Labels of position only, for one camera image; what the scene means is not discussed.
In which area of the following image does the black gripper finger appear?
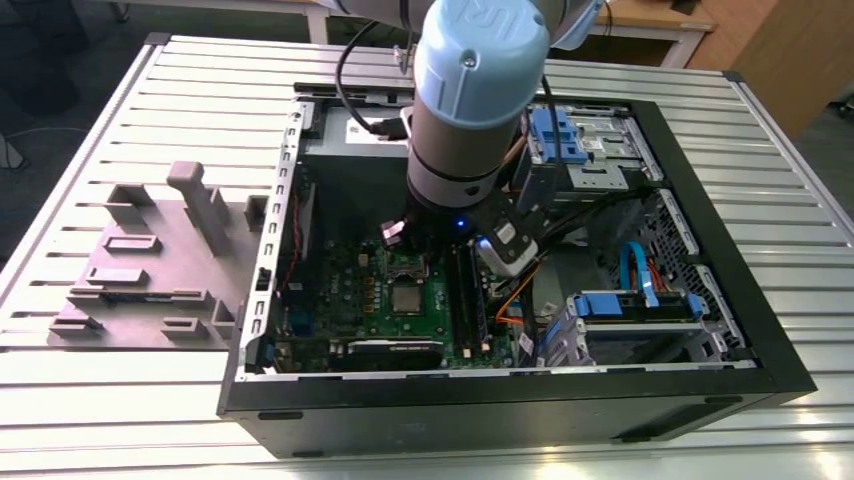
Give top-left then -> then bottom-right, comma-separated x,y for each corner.
376,219 -> 408,250

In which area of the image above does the metal socket cover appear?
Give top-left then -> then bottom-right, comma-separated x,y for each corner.
385,251 -> 429,281

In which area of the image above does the silver CPU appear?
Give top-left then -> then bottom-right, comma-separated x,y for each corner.
389,287 -> 424,315

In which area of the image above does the CPU socket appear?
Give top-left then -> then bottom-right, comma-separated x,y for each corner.
385,279 -> 429,319

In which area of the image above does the grey power supply unit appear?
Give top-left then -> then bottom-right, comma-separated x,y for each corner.
303,107 -> 412,236

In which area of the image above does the green motherboard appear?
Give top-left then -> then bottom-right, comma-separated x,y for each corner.
283,238 -> 519,374

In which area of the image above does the black graphics card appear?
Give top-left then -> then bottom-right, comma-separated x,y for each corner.
329,337 -> 445,371

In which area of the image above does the blue plastic drive latch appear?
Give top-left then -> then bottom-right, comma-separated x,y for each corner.
526,107 -> 592,164

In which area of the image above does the metal optical drive cage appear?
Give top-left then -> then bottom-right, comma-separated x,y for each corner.
516,102 -> 662,216

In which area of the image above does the hard disk in blue carrier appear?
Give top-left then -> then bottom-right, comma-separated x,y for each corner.
566,289 -> 706,326

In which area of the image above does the black PC case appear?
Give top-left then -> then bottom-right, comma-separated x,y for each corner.
216,82 -> 819,459

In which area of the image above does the grey parts rack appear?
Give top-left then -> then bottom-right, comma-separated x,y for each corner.
45,160 -> 268,351

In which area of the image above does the metal disk bay cage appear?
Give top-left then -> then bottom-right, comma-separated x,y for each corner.
532,292 -> 746,369

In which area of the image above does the wooden cabinet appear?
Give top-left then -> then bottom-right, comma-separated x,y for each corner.
690,0 -> 854,139

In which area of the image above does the black cable tan sleeve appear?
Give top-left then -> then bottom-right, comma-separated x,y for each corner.
503,134 -> 528,194

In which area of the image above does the orange data wire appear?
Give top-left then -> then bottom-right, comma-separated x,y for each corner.
496,294 -> 535,326

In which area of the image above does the black cable bundle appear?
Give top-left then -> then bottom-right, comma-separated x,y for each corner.
492,189 -> 646,301

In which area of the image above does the blue data wire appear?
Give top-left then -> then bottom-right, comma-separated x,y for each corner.
618,241 -> 660,309

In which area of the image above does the wooden desk white frame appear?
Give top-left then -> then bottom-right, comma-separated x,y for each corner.
596,0 -> 720,69

